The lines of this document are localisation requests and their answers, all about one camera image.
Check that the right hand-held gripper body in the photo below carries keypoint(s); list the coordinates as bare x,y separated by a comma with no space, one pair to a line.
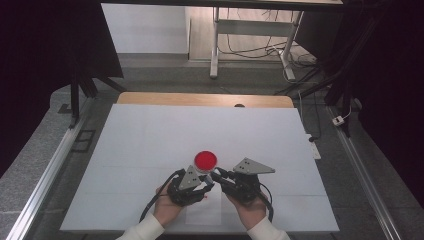
245,186

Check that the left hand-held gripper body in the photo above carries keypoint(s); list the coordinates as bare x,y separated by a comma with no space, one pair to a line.
186,191

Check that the round red ink pad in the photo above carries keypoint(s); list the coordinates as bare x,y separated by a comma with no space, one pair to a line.
205,160

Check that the person's right hand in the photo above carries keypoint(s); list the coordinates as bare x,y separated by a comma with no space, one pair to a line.
249,213

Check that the person's left hand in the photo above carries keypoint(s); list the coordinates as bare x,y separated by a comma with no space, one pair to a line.
166,210

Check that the wooden table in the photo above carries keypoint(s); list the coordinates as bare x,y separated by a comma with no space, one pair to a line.
200,99

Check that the white power strip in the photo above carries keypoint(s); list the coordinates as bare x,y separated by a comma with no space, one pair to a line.
315,150

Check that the small white plug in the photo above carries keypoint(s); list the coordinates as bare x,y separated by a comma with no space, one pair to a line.
338,120

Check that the black metal stand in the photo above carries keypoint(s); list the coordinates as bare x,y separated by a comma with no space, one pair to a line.
336,80
80,86

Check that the black curtain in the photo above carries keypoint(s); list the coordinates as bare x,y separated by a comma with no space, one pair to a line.
383,83
50,43

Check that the aluminium floor rail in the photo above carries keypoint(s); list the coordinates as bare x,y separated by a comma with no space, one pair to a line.
46,173
363,173

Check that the white metal desk frame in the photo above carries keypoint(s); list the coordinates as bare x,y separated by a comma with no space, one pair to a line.
253,28

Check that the white wall panel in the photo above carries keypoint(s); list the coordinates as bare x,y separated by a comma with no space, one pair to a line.
145,28

